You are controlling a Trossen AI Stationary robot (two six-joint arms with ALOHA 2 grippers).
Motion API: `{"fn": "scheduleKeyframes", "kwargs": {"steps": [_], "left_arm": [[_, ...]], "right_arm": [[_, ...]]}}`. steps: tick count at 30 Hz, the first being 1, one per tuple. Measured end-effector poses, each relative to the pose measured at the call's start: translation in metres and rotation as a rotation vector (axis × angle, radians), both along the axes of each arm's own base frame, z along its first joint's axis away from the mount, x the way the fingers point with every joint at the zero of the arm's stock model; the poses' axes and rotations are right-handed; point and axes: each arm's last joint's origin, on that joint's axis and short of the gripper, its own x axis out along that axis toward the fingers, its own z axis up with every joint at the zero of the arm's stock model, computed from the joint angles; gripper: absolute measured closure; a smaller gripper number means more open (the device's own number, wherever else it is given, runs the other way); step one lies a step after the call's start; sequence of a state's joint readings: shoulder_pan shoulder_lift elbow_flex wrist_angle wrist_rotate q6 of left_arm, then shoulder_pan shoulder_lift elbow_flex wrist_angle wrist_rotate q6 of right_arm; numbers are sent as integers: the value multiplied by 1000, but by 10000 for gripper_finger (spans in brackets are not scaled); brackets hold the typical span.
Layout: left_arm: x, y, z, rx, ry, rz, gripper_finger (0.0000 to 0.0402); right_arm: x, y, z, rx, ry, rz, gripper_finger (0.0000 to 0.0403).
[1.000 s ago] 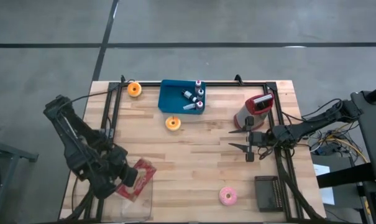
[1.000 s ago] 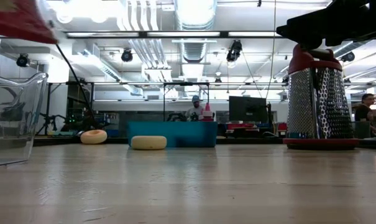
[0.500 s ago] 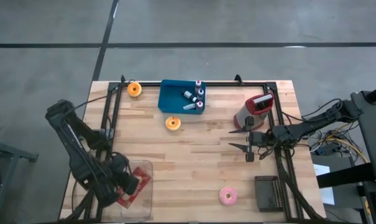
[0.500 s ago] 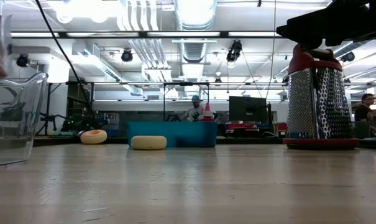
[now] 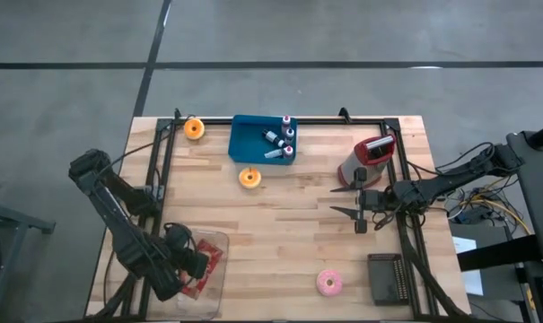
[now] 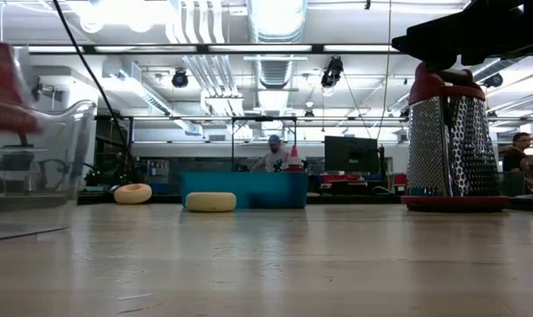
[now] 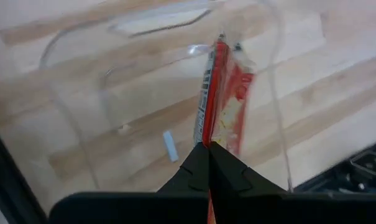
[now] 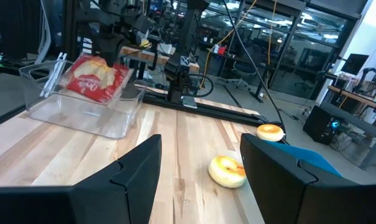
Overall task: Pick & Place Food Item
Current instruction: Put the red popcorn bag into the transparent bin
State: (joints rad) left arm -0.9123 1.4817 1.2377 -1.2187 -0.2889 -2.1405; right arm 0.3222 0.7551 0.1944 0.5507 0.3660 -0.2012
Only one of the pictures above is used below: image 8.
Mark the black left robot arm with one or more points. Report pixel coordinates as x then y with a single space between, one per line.
178 68

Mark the black office chair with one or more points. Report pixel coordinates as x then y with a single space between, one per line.
242 70

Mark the black computer tower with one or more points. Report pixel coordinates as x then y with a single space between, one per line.
318 124

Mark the red snack packet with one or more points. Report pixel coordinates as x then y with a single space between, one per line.
91 84

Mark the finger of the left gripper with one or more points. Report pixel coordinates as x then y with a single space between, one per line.
110 49

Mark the blue plastic bin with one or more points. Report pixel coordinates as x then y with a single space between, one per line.
312 158

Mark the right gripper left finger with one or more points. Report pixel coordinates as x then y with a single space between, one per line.
82 205

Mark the wooden workbench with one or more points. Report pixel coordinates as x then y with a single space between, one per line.
355 96

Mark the black monitor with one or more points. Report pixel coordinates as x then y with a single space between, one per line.
355 63

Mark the wooden desk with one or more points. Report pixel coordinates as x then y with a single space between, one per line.
144 56

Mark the background black robot arm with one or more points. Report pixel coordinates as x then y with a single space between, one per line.
374 77

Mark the clear plastic container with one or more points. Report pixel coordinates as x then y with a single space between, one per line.
82 118

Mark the orange glazed toy donut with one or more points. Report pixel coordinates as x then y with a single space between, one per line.
268 133
220 177

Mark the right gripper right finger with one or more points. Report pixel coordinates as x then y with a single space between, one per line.
299 202

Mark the black aluminium table frame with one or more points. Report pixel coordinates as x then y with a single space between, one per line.
222 109

